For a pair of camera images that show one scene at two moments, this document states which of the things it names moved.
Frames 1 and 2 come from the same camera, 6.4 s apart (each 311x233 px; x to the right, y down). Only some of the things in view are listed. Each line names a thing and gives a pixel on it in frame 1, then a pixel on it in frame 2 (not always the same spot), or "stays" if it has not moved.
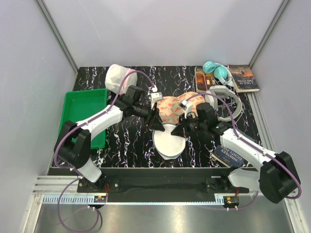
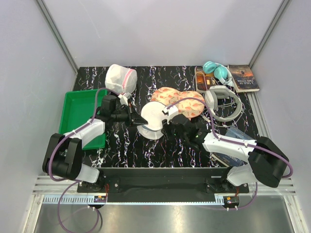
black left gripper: (153, 121) to (135, 118)
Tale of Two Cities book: (243, 78) stays
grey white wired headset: (215, 92) stays
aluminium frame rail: (63, 190) stays
